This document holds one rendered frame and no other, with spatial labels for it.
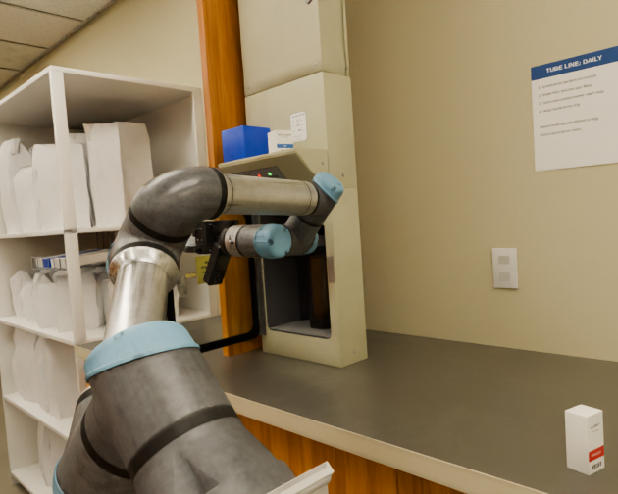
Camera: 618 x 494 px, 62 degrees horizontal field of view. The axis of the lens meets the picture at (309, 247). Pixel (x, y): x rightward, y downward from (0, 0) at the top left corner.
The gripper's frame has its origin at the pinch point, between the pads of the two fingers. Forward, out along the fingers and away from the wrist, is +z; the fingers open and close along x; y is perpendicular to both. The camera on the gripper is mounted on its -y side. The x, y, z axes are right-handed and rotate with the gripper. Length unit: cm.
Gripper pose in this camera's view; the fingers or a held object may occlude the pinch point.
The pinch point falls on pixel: (184, 248)
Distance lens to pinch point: 140.6
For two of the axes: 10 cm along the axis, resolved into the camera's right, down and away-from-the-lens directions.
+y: -0.5, -10.0, -0.7
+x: -6.5, 0.9, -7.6
